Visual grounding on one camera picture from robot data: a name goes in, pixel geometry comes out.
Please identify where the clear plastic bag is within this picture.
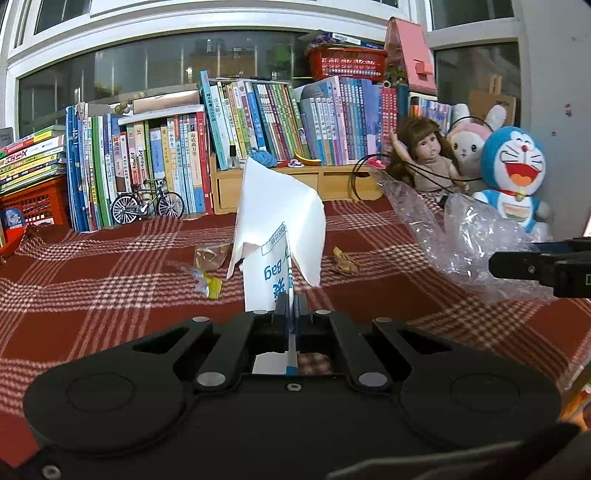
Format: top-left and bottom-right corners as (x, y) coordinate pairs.
(369, 166), (561, 305)

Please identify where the pink white bunny plush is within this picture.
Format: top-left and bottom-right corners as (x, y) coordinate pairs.
(445, 104), (509, 181)

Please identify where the red white plaid blanket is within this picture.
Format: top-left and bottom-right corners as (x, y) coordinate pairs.
(0, 198), (591, 462)

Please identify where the blue yarn bundle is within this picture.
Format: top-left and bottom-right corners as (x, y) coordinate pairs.
(247, 147), (278, 168)

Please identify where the red plastic basket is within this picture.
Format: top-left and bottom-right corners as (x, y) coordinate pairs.
(307, 45), (389, 84)

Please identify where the white paper bag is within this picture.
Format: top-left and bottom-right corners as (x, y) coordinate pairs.
(226, 156), (326, 377)

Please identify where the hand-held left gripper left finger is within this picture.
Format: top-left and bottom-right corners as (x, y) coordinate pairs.
(129, 293), (291, 393)

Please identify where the brown haired doll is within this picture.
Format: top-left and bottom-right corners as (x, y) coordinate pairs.
(388, 116), (467, 199)

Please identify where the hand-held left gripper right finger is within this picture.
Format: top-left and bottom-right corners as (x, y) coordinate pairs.
(292, 293), (462, 393)

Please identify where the black cable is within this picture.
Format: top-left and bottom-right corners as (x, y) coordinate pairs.
(352, 154), (462, 202)

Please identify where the blue flat book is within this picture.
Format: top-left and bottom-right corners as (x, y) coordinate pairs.
(323, 31), (386, 49)

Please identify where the stack of flat books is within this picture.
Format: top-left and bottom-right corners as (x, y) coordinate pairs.
(0, 124), (68, 195)

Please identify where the miniature black bicycle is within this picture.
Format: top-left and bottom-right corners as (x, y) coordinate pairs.
(110, 178), (185, 226)

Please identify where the white framed window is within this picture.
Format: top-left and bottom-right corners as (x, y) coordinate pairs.
(0, 0), (532, 139)

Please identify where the yellow candy wrapper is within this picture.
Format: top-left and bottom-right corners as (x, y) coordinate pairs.
(191, 270), (223, 301)

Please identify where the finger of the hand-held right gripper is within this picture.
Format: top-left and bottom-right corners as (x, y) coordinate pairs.
(531, 237), (591, 256)
(488, 250), (557, 283)

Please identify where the wooden drawer organizer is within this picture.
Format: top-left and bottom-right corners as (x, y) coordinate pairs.
(210, 154), (384, 214)

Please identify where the blue cat plush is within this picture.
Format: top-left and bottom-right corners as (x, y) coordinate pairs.
(471, 126), (555, 236)

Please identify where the pink toy house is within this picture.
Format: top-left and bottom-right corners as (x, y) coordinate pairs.
(383, 17), (437, 95)

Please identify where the white flat box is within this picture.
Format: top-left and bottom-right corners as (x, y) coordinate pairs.
(131, 90), (200, 116)

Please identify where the clear brown candy wrapper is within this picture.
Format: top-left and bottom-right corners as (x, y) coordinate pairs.
(194, 242), (232, 271)

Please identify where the red plastic crate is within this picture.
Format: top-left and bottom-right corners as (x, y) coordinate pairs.
(0, 175), (70, 227)

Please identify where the crumpled brown yellow wrapper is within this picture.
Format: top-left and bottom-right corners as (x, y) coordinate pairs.
(332, 247), (361, 275)

